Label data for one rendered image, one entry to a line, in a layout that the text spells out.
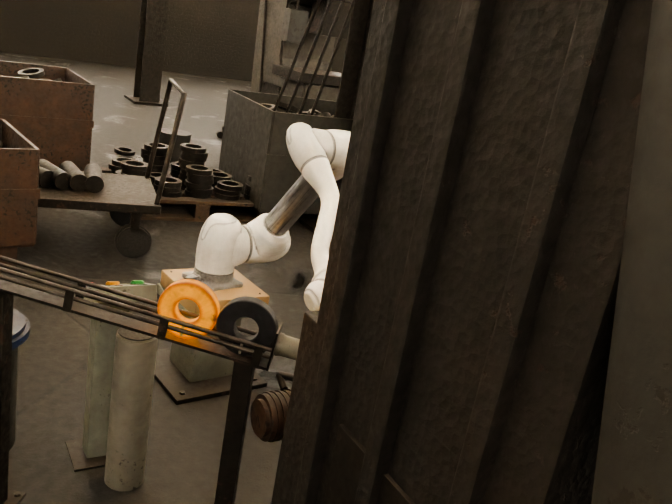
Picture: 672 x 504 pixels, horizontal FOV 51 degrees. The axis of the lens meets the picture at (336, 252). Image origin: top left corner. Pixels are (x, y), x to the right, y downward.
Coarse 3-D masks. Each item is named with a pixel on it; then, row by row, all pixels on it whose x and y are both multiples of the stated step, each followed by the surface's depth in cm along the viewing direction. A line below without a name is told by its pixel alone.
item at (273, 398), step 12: (264, 396) 181; (276, 396) 182; (288, 396) 183; (252, 408) 185; (264, 408) 179; (276, 408) 179; (252, 420) 185; (264, 420) 179; (276, 420) 178; (264, 432) 179; (276, 432) 179
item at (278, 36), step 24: (264, 0) 730; (288, 0) 699; (312, 0) 688; (336, 0) 680; (264, 24) 734; (288, 24) 661; (312, 24) 695; (336, 24) 689; (264, 48) 739; (288, 48) 717; (264, 72) 742; (312, 72) 695; (336, 72) 751; (312, 96) 692; (336, 96) 708
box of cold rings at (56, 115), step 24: (0, 72) 534; (24, 72) 526; (48, 72) 552; (72, 72) 540; (0, 96) 467; (24, 96) 475; (48, 96) 483; (72, 96) 491; (24, 120) 480; (48, 120) 488; (72, 120) 497; (48, 144) 494; (72, 144) 503
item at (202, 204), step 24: (144, 144) 513; (192, 144) 509; (120, 168) 504; (144, 168) 464; (192, 168) 482; (168, 192) 475; (192, 192) 484; (216, 192) 496; (144, 216) 468; (168, 216) 477; (192, 216) 486; (240, 216) 506
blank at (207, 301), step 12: (168, 288) 175; (180, 288) 175; (192, 288) 174; (204, 288) 175; (168, 300) 176; (180, 300) 176; (192, 300) 175; (204, 300) 175; (216, 300) 176; (168, 312) 177; (204, 312) 176; (216, 312) 176; (204, 324) 177; (180, 336) 179
